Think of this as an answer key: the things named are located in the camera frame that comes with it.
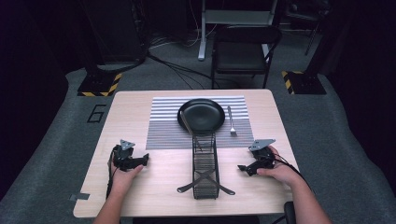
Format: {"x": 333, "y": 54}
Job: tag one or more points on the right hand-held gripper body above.
{"x": 263, "y": 154}

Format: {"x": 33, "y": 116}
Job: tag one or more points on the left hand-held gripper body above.
{"x": 123, "y": 157}

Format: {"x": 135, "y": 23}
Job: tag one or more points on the person's left hand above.
{"x": 123, "y": 180}

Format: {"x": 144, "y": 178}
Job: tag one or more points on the person's right hand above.
{"x": 281, "y": 172}

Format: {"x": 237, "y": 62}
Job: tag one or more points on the striped grey placemat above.
{"x": 165, "y": 133}

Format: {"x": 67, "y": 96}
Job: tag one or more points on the silver fork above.
{"x": 231, "y": 119}

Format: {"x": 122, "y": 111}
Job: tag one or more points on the black tape floor marking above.
{"x": 96, "y": 113}

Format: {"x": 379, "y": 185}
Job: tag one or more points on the grey table knife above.
{"x": 187, "y": 124}

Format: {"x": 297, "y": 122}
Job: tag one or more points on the black chair armrest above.
{"x": 290, "y": 213}

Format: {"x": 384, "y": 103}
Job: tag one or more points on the grey tape strip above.
{"x": 79, "y": 196}

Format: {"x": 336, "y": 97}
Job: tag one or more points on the black round plate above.
{"x": 202, "y": 115}

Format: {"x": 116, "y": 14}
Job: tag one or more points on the black base with yellow stripes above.
{"x": 99, "y": 84}
{"x": 305, "y": 82}

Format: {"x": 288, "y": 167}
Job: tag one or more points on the black folding chair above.
{"x": 243, "y": 53}

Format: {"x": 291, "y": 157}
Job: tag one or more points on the dark tall cabinet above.
{"x": 115, "y": 31}

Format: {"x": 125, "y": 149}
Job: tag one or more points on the dark metal stand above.
{"x": 311, "y": 28}

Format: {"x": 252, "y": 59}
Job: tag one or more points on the white metal desk frame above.
{"x": 203, "y": 34}

